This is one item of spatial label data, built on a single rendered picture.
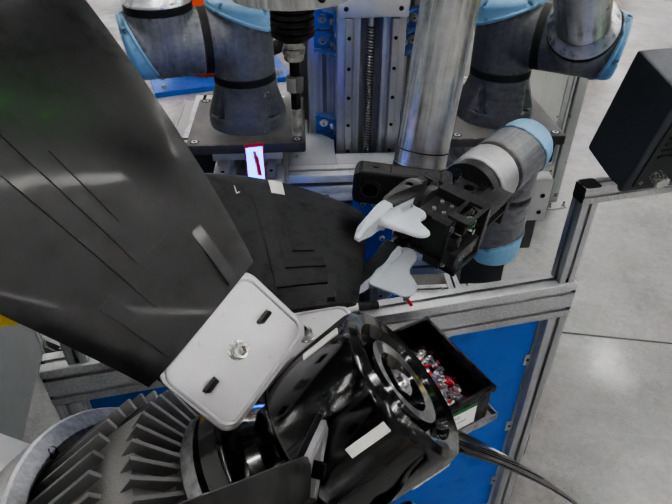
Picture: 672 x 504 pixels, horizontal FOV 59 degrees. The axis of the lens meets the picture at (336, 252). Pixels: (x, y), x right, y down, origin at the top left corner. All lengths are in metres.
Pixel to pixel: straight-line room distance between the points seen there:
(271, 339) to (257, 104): 0.78
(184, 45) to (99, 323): 0.78
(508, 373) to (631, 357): 1.12
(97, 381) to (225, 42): 0.60
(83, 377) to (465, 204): 0.65
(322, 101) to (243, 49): 0.30
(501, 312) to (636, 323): 1.43
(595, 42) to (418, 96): 0.38
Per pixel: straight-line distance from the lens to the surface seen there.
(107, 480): 0.44
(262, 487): 0.25
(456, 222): 0.62
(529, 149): 0.77
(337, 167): 1.23
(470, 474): 1.52
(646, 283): 2.70
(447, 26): 0.81
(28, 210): 0.37
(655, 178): 1.04
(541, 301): 1.13
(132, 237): 0.37
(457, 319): 1.06
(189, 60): 1.11
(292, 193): 0.69
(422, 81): 0.81
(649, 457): 2.07
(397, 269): 0.63
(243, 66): 1.13
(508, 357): 1.23
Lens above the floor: 1.54
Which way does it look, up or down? 37 degrees down
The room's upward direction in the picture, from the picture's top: straight up
